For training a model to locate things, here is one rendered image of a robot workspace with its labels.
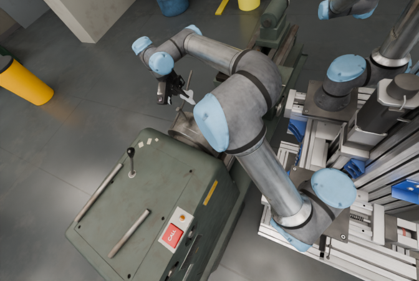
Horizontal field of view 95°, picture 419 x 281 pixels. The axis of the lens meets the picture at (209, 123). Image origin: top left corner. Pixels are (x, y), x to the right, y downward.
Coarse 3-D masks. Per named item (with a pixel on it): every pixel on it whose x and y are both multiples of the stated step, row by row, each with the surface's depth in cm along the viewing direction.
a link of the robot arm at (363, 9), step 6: (360, 0) 78; (366, 0) 77; (372, 0) 77; (378, 0) 77; (354, 6) 79; (360, 6) 79; (366, 6) 79; (372, 6) 79; (354, 12) 81; (360, 12) 82; (366, 12) 81; (372, 12) 82; (360, 18) 84
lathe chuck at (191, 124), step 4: (184, 112) 103; (188, 112) 101; (180, 116) 103; (188, 116) 100; (192, 116) 99; (180, 120) 100; (188, 120) 98; (192, 120) 97; (176, 124) 100; (180, 124) 98; (184, 124) 97; (188, 124) 97; (192, 124) 96; (196, 124) 96; (188, 128) 95; (192, 128) 95; (196, 128) 95; (196, 132) 95; (200, 132) 95; (204, 136) 95
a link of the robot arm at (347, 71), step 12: (336, 60) 78; (348, 60) 76; (360, 60) 74; (336, 72) 76; (348, 72) 74; (360, 72) 73; (324, 84) 86; (336, 84) 79; (348, 84) 77; (360, 84) 77
